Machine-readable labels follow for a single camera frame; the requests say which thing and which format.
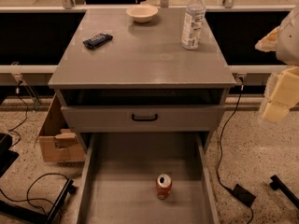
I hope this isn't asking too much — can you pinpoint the black drawer handle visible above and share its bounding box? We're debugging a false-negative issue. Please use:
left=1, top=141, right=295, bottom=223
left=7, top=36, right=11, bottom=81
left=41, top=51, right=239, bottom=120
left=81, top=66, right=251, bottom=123
left=131, top=114, right=159, bottom=122

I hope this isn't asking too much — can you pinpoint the black cable left wall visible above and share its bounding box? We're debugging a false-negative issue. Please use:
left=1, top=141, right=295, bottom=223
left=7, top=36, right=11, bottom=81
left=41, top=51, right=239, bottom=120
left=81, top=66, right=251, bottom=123
left=7, top=79, right=30, bottom=147

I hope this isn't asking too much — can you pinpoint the brown cardboard box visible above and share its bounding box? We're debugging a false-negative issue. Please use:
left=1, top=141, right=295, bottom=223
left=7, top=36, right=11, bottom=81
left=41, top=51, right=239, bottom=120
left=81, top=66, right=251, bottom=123
left=38, top=95, right=85, bottom=162

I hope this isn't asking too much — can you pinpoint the black cable right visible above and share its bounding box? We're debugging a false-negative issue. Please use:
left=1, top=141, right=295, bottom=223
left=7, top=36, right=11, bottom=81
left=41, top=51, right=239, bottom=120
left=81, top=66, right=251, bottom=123
left=215, top=83, right=255, bottom=224

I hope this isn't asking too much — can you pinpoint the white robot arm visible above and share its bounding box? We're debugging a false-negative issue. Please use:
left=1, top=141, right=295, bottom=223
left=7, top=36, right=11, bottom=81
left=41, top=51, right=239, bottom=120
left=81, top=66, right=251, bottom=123
left=255, top=5, right=299, bottom=123

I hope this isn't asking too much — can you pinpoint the black power adapter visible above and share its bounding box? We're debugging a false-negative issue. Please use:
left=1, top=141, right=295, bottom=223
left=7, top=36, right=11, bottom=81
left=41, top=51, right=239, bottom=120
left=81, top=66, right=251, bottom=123
left=232, top=184, right=256, bottom=207

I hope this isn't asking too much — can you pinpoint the white paper bowl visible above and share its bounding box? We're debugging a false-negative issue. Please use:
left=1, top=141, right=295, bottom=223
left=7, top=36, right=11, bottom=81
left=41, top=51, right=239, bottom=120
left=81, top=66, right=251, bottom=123
left=126, top=5, right=158, bottom=23

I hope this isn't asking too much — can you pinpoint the closed grey top drawer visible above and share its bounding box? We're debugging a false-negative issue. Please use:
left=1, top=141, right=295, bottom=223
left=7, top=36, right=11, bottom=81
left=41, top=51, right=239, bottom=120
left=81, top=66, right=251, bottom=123
left=62, top=105, right=225, bottom=133

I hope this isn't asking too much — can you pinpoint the grey drawer cabinet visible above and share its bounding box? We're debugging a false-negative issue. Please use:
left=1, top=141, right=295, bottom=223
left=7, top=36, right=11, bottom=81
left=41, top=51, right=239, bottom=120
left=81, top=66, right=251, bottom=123
left=49, top=8, right=235, bottom=147

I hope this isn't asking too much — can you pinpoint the open grey middle drawer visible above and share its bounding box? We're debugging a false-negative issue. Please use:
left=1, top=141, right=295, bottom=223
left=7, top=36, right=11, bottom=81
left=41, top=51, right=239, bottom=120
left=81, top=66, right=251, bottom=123
left=75, top=133, right=220, bottom=224

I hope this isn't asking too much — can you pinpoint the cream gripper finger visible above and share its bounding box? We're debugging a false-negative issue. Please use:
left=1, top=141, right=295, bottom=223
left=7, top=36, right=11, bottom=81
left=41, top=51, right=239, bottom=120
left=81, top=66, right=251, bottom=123
left=261, top=66, right=299, bottom=123
left=255, top=27, right=279, bottom=52

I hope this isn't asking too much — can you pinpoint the black stand leg right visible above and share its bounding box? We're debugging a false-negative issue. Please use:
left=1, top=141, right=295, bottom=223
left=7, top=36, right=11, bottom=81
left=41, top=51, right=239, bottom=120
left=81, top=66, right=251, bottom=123
left=270, top=175, right=299, bottom=209

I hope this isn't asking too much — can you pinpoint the black cable left floor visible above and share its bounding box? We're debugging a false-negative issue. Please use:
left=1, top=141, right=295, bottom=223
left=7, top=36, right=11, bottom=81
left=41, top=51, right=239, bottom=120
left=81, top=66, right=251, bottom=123
left=0, top=172, right=70, bottom=217

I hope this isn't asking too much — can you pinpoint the clear plastic water bottle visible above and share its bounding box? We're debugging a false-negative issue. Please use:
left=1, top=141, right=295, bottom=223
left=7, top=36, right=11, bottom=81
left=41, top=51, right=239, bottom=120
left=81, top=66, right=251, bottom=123
left=181, top=0, right=206, bottom=49

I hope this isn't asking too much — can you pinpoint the orange soda can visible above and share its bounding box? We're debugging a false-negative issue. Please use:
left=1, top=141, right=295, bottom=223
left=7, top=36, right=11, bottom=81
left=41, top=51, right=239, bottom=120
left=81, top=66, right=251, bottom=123
left=156, top=174, right=172, bottom=200

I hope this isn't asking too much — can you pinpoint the black stand base left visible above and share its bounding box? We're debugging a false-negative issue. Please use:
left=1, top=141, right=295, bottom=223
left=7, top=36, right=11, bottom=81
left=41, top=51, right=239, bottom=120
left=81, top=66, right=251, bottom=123
left=0, top=178, right=76, bottom=224

